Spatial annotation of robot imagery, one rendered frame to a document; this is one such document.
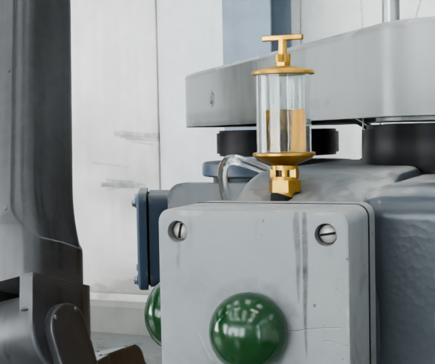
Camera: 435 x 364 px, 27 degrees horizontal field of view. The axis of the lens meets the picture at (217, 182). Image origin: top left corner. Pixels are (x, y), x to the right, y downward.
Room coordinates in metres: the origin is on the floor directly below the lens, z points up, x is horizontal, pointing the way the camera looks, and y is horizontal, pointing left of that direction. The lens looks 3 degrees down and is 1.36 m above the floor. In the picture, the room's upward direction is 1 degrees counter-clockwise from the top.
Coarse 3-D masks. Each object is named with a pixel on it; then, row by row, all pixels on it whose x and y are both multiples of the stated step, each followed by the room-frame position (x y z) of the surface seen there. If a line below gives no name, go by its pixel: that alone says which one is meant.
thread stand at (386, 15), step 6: (384, 0) 0.70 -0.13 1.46; (390, 0) 0.70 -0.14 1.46; (396, 0) 0.70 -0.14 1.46; (384, 6) 0.70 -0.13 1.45; (390, 6) 0.70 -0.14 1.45; (396, 6) 0.70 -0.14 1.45; (384, 12) 0.70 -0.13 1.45; (390, 12) 0.70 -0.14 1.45; (396, 12) 0.70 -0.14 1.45; (384, 18) 0.70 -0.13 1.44; (390, 18) 0.70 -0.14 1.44; (396, 18) 0.70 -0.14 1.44
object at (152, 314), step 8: (152, 296) 0.36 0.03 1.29; (152, 304) 0.36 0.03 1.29; (152, 312) 0.36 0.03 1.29; (160, 312) 0.36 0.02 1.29; (152, 320) 0.36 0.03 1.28; (160, 320) 0.35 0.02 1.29; (152, 328) 0.36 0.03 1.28; (160, 328) 0.36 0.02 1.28; (152, 336) 0.36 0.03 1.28; (160, 336) 0.36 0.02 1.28; (160, 344) 0.36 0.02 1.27
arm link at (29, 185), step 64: (0, 0) 0.70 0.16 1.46; (64, 0) 0.72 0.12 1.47; (0, 64) 0.68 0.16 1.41; (64, 64) 0.70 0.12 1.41; (0, 128) 0.66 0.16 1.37; (64, 128) 0.68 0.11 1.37; (0, 192) 0.64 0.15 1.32; (64, 192) 0.66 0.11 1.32; (0, 256) 0.62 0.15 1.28; (64, 256) 0.63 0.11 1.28; (0, 320) 0.60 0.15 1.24
